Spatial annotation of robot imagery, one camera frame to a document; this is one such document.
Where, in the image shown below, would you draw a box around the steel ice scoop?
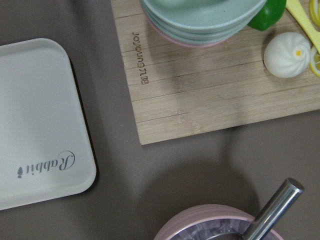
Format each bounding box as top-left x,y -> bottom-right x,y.
242,177 -> 305,240

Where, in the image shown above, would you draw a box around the mint green bowl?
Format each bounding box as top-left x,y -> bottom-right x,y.
140,0 -> 266,46

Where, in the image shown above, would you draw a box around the white steamed bun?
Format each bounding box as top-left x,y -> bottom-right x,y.
263,32 -> 311,78

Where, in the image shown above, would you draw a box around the white rectangular tray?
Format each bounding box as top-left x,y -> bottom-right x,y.
0,38 -> 96,210

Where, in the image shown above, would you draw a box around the green lime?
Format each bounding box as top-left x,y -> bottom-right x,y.
247,0 -> 287,31

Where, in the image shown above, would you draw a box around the pink bowl under stack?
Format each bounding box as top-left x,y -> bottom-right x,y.
147,20 -> 227,48

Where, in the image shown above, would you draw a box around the bamboo cutting board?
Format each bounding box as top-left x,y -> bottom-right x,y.
111,0 -> 320,145

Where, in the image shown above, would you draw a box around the pink ice bowl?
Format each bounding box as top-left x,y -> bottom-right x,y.
152,203 -> 288,240

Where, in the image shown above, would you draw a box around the yellow plastic knife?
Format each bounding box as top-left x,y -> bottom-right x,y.
286,0 -> 320,53

